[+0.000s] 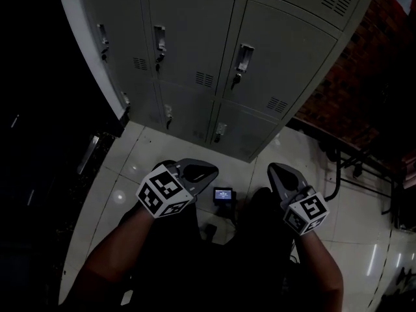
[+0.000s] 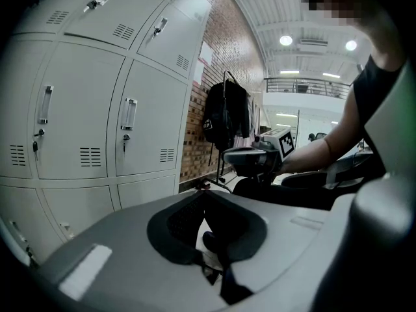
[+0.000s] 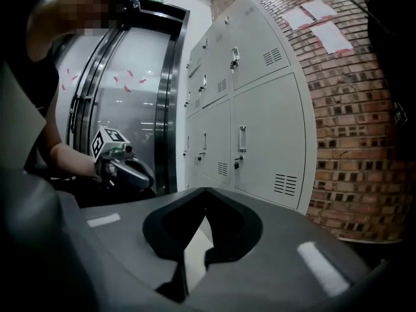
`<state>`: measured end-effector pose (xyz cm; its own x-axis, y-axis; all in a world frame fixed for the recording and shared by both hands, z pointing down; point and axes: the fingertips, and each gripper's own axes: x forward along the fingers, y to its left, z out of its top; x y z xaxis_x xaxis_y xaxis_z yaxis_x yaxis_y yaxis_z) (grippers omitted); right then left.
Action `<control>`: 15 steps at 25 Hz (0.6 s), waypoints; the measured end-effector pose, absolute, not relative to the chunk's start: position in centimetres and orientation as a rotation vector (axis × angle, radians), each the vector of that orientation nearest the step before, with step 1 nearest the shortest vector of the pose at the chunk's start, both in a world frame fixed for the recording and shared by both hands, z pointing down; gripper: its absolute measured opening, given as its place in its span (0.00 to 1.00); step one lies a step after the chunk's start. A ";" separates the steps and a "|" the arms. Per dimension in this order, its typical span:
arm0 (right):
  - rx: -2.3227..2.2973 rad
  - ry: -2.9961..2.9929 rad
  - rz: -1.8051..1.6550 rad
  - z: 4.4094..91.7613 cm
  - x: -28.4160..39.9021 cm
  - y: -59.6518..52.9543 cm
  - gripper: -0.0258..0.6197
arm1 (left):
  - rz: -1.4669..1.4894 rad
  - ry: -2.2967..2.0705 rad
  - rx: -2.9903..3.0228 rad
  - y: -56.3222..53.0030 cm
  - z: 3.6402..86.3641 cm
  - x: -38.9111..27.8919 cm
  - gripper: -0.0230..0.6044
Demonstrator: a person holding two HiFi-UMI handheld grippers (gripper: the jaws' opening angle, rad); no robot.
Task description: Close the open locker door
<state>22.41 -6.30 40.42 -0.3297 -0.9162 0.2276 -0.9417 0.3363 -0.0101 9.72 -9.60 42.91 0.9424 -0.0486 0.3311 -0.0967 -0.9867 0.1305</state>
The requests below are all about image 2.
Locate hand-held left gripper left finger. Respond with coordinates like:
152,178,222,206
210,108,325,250
32,189,228,312

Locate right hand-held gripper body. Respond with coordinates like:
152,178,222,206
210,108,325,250
252,127,296,183

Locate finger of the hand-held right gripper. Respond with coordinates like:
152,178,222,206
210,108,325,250
223,146,278,176

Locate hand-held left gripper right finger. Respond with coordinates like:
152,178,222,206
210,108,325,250
203,189,357,305

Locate white vented locker door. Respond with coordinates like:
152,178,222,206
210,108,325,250
63,0,183,51

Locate person's right forearm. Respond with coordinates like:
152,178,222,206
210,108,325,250
281,127,363,176

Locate white metal locker cabinet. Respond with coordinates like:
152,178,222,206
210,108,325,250
0,0,214,269

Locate light hanging garments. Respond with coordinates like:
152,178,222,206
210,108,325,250
234,92,263,140

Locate black backpack with white label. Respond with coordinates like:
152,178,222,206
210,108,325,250
201,82,234,153

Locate black hanging jacket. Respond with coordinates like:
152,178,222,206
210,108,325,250
224,79,252,140

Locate metal mezzanine railing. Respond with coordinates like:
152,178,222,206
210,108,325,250
263,76,352,99

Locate black metal coat rack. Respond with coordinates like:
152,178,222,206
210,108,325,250
201,70,237,193

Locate ceiling air conditioner unit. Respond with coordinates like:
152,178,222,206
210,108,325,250
298,36,329,47

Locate person's black shirt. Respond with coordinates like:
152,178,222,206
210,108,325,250
352,53,409,128

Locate white paper sheet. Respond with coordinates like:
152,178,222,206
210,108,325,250
198,42,215,62

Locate person's head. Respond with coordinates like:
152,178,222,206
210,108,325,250
300,0,407,74

